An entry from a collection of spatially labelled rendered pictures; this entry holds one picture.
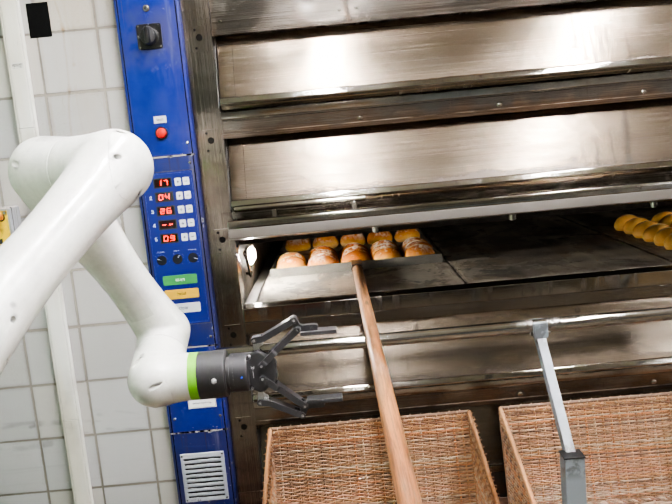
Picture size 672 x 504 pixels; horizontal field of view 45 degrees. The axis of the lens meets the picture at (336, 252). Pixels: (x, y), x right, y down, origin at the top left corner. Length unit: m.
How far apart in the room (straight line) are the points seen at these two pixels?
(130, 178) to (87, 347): 1.03
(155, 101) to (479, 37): 0.84
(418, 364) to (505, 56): 0.84
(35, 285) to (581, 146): 1.47
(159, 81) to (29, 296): 1.04
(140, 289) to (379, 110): 0.84
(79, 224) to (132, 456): 1.20
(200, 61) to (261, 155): 0.28
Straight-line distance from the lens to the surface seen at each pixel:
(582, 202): 2.05
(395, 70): 2.10
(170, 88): 2.11
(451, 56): 2.12
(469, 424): 2.21
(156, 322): 1.63
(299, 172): 2.10
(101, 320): 2.25
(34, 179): 1.43
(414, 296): 2.16
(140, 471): 2.36
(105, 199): 1.28
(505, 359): 2.22
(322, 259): 2.56
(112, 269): 1.54
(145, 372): 1.57
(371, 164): 2.10
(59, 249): 1.22
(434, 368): 2.20
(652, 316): 1.91
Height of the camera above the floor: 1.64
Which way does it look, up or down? 9 degrees down
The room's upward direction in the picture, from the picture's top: 5 degrees counter-clockwise
